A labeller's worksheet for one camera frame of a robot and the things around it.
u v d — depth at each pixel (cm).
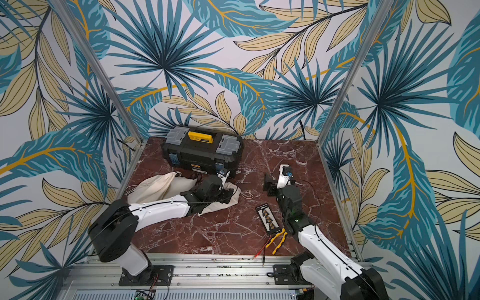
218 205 86
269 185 70
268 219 88
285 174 66
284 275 74
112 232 44
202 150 93
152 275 67
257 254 80
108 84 90
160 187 82
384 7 68
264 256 78
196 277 75
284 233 83
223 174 76
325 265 49
